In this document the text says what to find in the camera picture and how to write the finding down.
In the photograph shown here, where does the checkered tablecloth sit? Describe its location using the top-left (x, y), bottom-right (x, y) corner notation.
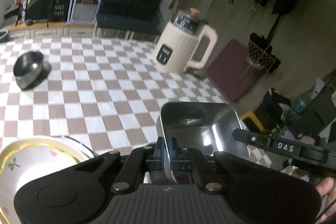
top-left (1, 38), bottom-right (225, 153)

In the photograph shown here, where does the dark round waste bin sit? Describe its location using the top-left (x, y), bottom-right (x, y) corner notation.
top-left (0, 30), bottom-right (10, 43)

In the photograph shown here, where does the small square steel tray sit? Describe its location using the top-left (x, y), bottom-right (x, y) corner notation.
top-left (157, 102), bottom-right (249, 184)

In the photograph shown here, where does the rounded steel bowl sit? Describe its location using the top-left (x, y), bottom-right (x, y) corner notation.
top-left (13, 51), bottom-right (52, 90)

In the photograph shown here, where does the person right hand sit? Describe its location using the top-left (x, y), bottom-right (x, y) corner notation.
top-left (315, 177), bottom-right (336, 223)

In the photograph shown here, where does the basket with net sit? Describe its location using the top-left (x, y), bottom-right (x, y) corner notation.
top-left (247, 33), bottom-right (281, 74)

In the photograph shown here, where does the cream two-handled ceramic bowl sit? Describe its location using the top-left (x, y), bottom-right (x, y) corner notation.
top-left (1, 136), bottom-right (88, 161)

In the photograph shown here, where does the yellow stool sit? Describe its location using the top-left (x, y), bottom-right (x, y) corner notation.
top-left (240, 111), bottom-right (266, 134)

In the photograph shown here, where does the black have a nice day sign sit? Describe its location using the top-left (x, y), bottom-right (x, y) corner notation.
top-left (25, 0), bottom-right (70, 22)

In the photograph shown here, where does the white square plate black rim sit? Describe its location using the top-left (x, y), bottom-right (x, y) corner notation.
top-left (54, 135), bottom-right (97, 159)

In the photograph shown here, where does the cream electric kettle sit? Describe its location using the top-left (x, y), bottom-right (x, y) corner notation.
top-left (151, 8), bottom-right (218, 74)

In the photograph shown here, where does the lemon pattern ceramic bowl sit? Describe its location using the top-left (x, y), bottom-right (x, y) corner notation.
top-left (1, 145), bottom-right (80, 223)

